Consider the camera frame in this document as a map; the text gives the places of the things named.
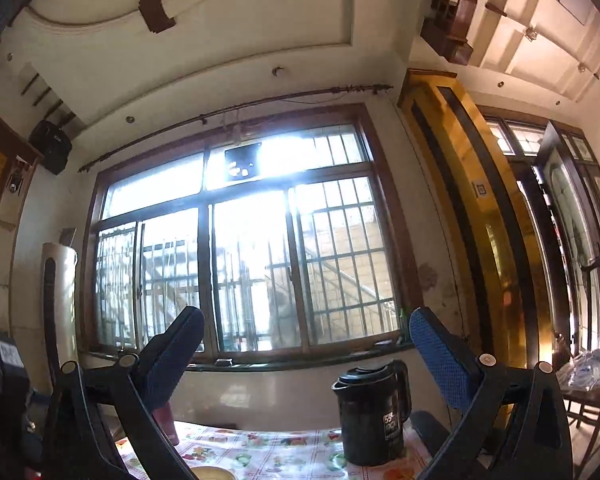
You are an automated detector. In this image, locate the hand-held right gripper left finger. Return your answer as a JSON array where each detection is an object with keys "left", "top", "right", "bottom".
[{"left": 42, "top": 305, "right": 206, "bottom": 480}]

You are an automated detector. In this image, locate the floral fruit print tablecloth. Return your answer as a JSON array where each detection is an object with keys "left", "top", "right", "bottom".
[{"left": 112, "top": 420, "right": 433, "bottom": 480}]

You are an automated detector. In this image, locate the brown framed barred window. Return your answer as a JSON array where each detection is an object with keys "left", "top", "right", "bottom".
[{"left": 80, "top": 104, "right": 423, "bottom": 367}]

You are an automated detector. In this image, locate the brown curtain rod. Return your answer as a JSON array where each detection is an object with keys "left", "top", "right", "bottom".
[{"left": 77, "top": 82, "right": 395, "bottom": 173}]

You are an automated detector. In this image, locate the black square window sticker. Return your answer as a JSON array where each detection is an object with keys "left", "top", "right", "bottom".
[{"left": 224, "top": 142, "right": 262, "bottom": 181}]

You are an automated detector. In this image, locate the golden wooden door frame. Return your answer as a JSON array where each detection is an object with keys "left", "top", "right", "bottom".
[{"left": 397, "top": 70, "right": 556, "bottom": 431}]

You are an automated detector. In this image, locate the black wall speaker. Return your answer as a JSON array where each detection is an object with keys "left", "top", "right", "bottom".
[{"left": 28, "top": 120, "right": 73, "bottom": 176}]

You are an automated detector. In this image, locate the white standing air conditioner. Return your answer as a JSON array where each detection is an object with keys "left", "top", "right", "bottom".
[{"left": 41, "top": 242, "right": 79, "bottom": 392}]

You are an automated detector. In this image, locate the magenta thermos bottle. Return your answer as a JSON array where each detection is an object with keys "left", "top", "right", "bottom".
[{"left": 152, "top": 400, "right": 181, "bottom": 447}]

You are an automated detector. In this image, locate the dark wooden glass door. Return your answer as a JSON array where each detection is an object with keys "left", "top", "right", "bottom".
[{"left": 480, "top": 105, "right": 600, "bottom": 361}]

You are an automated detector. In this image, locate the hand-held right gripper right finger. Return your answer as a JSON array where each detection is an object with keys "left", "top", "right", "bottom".
[{"left": 409, "top": 306, "right": 573, "bottom": 480}]

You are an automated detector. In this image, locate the wooden chair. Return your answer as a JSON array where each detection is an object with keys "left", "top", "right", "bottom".
[{"left": 552, "top": 332, "right": 600, "bottom": 466}]

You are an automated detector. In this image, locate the black thermos jug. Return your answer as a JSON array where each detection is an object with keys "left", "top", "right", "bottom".
[{"left": 331, "top": 359, "right": 413, "bottom": 467}]

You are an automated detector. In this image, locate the yellow plastic bowl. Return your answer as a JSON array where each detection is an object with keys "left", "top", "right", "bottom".
[{"left": 190, "top": 466, "right": 241, "bottom": 480}]

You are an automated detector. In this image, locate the clear plastic bag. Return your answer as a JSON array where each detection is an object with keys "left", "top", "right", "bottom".
[{"left": 560, "top": 342, "right": 600, "bottom": 391}]

